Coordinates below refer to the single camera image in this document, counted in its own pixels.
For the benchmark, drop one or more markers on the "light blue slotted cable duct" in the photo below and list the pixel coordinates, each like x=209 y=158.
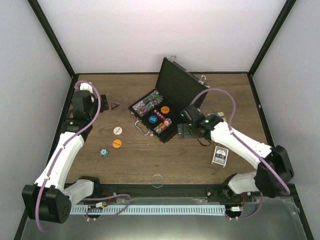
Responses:
x=201 y=210

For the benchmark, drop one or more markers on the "red triangular all-in marker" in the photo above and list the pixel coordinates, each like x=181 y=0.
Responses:
x=113 y=105

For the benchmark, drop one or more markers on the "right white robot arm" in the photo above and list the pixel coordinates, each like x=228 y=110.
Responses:
x=272 y=166

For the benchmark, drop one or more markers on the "lower chip row in case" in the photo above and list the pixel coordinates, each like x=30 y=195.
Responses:
x=160 y=128

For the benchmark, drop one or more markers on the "orange blind button left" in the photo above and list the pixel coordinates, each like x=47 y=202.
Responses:
x=117 y=143

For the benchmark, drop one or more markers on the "black poker set case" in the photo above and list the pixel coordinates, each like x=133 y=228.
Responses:
x=179 y=88

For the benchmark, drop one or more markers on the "orange big blind button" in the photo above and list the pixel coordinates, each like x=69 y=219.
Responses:
x=165 y=109

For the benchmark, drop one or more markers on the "unboxed banded card deck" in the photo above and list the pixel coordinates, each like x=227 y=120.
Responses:
x=221 y=115

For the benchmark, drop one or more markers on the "blue small blind button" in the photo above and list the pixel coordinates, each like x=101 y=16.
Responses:
x=153 y=119

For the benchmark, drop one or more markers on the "black frame post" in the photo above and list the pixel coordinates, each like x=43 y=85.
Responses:
x=40 y=15
x=277 y=25

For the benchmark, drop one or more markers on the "upper chip row in case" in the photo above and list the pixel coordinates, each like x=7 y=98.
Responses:
x=146 y=100

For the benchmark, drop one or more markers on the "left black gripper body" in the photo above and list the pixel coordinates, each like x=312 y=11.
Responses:
x=104 y=107

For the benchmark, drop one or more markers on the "red dice strip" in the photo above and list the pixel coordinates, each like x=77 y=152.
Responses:
x=159 y=115

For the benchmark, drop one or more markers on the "right black frame post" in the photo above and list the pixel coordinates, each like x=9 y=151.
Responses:
x=277 y=25

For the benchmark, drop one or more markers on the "left black frame post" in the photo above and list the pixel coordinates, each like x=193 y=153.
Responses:
x=40 y=15

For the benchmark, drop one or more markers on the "blue boxed card deck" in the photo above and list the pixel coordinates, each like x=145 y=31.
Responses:
x=220 y=156

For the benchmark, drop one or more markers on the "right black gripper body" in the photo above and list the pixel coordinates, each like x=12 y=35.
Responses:
x=187 y=134

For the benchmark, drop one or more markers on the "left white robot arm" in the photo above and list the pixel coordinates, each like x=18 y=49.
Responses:
x=48 y=199

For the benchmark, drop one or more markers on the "clear round lens disc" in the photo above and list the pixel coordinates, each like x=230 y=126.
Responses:
x=157 y=181

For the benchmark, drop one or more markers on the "chip row in case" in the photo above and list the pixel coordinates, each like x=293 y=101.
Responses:
x=146 y=100
x=141 y=112
x=160 y=128

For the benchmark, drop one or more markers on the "white dealer button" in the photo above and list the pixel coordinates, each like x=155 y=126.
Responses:
x=117 y=130

